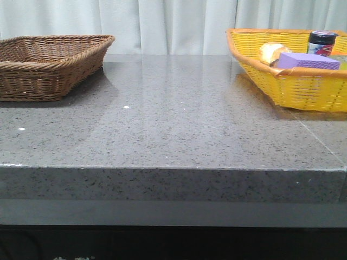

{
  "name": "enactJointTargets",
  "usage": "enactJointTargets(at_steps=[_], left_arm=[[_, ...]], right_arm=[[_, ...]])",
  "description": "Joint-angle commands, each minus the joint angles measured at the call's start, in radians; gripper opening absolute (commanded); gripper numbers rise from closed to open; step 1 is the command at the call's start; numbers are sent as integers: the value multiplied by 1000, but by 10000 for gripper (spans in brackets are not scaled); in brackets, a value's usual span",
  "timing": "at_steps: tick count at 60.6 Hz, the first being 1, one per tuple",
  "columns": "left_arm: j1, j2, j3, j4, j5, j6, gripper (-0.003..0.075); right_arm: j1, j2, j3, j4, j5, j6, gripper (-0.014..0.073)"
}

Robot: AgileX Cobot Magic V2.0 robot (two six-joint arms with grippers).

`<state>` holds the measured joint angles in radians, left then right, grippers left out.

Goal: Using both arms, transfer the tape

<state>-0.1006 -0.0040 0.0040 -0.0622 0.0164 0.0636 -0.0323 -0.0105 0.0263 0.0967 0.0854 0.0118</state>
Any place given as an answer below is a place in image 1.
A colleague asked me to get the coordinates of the yellow woven plastic basket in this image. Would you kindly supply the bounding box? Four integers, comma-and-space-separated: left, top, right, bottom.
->
226, 28, 346, 112

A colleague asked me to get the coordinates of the bread roll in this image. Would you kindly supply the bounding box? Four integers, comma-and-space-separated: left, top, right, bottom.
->
259, 42, 292, 66

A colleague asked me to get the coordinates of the purple sponge block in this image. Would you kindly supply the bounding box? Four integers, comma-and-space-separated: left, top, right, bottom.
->
277, 52, 340, 70

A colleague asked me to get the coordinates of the white curtain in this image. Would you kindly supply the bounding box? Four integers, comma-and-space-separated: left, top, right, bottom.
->
1, 1, 346, 55

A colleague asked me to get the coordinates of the orange object in basket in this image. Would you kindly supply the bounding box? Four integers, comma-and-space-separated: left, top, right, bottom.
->
331, 50, 347, 56

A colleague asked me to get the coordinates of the dark jar with label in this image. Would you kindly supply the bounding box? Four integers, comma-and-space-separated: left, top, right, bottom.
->
307, 30, 338, 56

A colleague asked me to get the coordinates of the yellow packing tape roll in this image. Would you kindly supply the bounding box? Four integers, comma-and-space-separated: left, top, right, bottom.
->
329, 55, 347, 70

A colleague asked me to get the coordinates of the brown wicker basket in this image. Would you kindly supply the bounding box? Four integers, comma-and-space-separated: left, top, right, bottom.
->
1, 35, 115, 102

